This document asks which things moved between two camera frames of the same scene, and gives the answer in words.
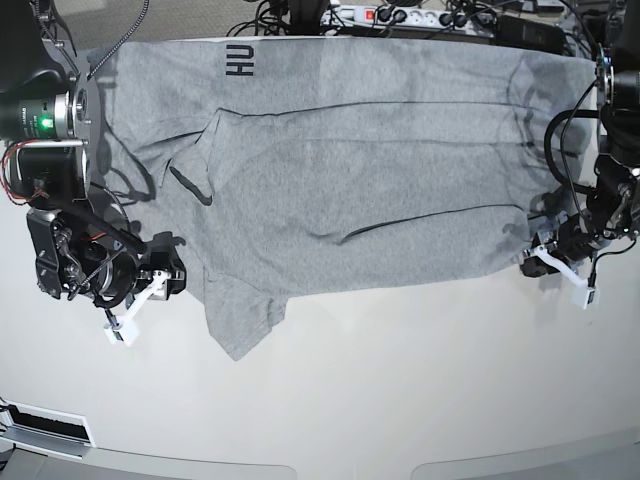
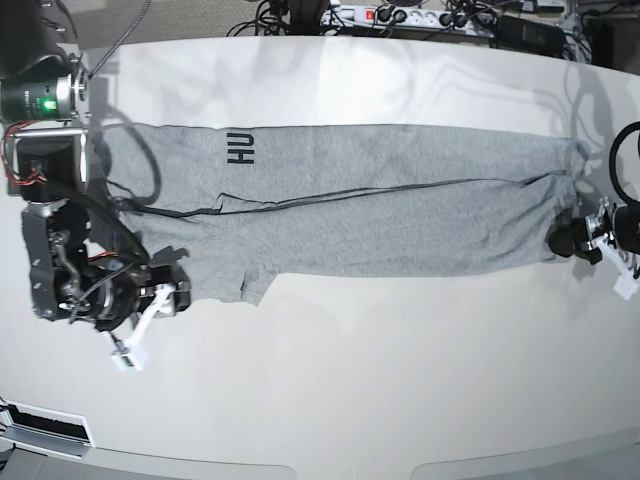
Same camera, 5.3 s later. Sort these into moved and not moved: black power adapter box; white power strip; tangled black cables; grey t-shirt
Moved: grey t-shirt
Not moved: white power strip; tangled black cables; black power adapter box
